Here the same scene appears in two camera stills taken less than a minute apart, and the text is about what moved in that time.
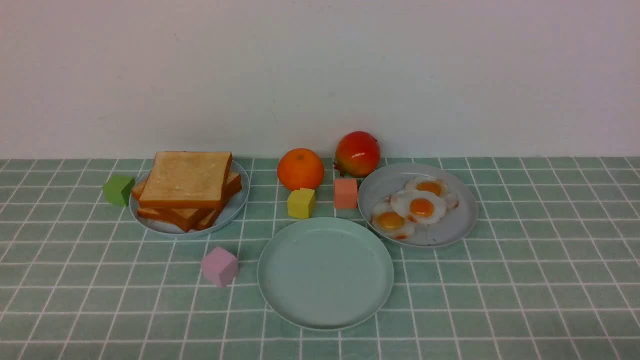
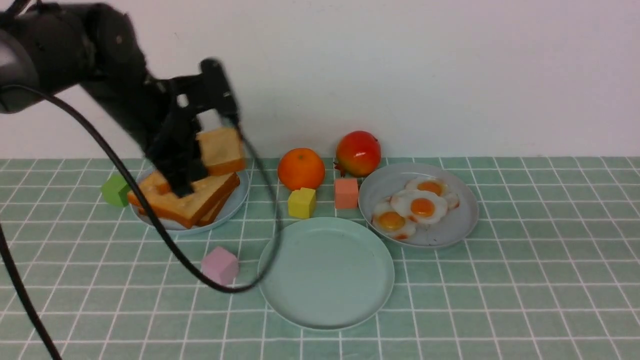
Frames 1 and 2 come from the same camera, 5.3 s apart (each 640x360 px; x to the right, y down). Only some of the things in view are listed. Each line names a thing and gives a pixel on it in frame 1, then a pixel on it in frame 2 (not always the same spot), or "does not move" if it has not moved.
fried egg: [422, 206] does not move
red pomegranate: [358, 154] does not move
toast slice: [183, 216] does not move
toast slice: [195, 180] to [222, 151]
